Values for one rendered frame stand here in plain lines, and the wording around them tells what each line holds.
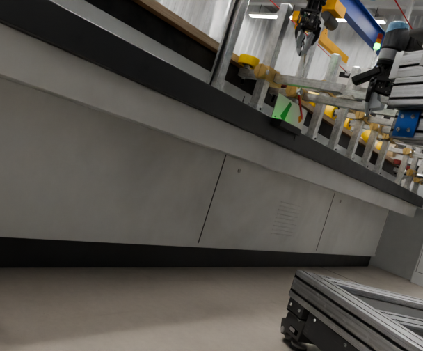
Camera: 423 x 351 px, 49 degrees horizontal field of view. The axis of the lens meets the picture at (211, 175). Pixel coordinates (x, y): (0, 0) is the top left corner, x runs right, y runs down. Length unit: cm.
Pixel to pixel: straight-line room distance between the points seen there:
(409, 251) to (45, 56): 379
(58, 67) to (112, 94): 17
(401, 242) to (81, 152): 345
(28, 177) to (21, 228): 15
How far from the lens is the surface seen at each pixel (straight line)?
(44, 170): 144
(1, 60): 110
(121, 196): 164
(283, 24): 180
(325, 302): 142
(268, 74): 173
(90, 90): 122
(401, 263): 448
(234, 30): 157
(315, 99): 196
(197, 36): 170
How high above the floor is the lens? 48
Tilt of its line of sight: 2 degrees down
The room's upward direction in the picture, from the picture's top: 17 degrees clockwise
